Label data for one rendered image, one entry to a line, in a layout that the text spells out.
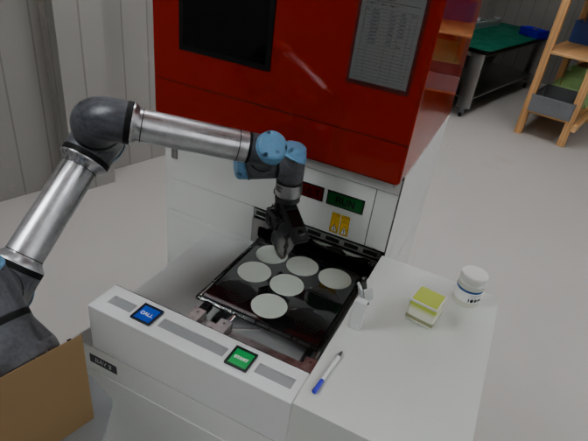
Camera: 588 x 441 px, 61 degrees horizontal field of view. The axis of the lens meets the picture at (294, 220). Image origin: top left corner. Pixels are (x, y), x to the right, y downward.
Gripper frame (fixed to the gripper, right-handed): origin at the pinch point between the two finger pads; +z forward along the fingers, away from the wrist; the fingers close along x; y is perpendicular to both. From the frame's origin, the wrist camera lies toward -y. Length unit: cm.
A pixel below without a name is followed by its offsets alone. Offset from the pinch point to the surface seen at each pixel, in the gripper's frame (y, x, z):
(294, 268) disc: -1.8, -3.2, 3.9
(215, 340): -26.2, 32.0, -2.1
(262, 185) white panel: 22.0, -2.6, -12.6
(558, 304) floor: 10, -207, 94
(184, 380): -26.7, 39.6, 7.1
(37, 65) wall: 241, 44, 9
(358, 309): -35.7, -0.2, -9.0
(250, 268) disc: 2.8, 9.3, 3.9
